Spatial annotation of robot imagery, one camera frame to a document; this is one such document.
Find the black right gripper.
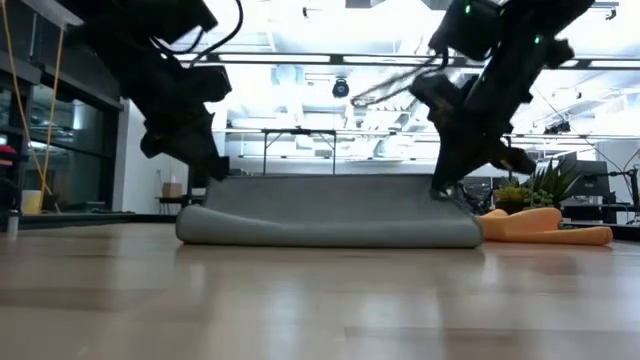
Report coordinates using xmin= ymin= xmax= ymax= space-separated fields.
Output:
xmin=409 ymin=74 xmax=537 ymax=201

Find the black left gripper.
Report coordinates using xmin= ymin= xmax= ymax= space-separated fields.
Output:
xmin=117 ymin=49 xmax=234 ymax=182

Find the orange microfiber towel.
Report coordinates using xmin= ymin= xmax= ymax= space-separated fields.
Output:
xmin=477 ymin=207 xmax=614 ymax=246

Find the grey microfiber towel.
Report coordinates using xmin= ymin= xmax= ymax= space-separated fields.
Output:
xmin=175 ymin=173 xmax=485 ymax=250

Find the potted succulent plant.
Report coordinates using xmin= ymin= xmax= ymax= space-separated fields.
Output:
xmin=492 ymin=158 xmax=585 ymax=215

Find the black computer monitor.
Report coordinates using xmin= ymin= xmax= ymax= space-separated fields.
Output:
xmin=569 ymin=159 xmax=612 ymax=197

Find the black-framed background table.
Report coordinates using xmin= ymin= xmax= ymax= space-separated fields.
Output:
xmin=260 ymin=128 xmax=338 ymax=176

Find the overhead rig beam with lights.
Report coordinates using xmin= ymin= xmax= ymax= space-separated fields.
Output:
xmin=174 ymin=51 xmax=640 ymax=70

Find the yellow bucket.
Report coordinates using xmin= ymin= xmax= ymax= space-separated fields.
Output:
xmin=22 ymin=189 xmax=44 ymax=216

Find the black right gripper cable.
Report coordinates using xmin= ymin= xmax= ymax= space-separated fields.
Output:
xmin=349 ymin=49 xmax=451 ymax=109

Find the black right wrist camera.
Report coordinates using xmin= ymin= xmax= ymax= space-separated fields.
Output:
xmin=428 ymin=0 xmax=504 ymax=62

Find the yellow extension cable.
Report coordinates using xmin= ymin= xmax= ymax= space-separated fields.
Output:
xmin=0 ymin=0 xmax=66 ymax=214

